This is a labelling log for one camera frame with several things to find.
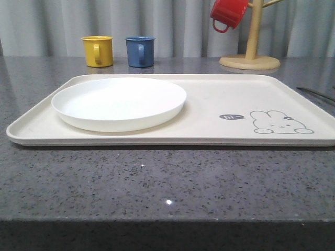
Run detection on white round plate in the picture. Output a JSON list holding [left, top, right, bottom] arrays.
[[51, 77, 187, 132]]

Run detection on stainless steel fork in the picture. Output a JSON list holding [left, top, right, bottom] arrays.
[[295, 87, 334, 105]]

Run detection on blue enamel mug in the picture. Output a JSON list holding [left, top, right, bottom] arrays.
[[125, 36, 155, 68]]

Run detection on yellow enamel mug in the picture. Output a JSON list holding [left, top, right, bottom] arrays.
[[81, 36, 114, 67]]

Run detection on wooden mug tree stand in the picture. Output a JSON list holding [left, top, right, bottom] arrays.
[[219, 0, 281, 70]]

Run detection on red enamel mug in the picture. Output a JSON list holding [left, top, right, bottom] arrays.
[[210, 0, 249, 33]]

